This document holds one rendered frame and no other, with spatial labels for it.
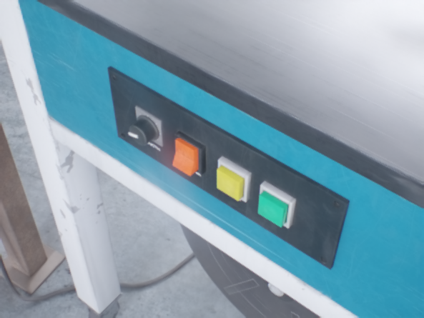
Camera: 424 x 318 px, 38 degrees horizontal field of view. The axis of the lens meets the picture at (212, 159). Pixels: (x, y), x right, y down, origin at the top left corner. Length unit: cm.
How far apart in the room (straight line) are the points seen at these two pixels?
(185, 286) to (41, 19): 71
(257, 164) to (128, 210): 85
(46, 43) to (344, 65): 30
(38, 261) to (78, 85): 66
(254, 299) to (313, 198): 57
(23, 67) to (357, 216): 41
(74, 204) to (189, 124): 37
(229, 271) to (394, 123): 63
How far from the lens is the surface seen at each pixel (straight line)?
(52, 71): 68
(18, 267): 127
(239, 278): 103
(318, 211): 49
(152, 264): 125
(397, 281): 51
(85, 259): 96
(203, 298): 120
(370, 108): 46
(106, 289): 107
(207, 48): 50
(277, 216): 51
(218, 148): 53
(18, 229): 116
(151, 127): 57
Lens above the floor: 104
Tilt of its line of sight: 47 degrees down
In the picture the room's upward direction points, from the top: straight up
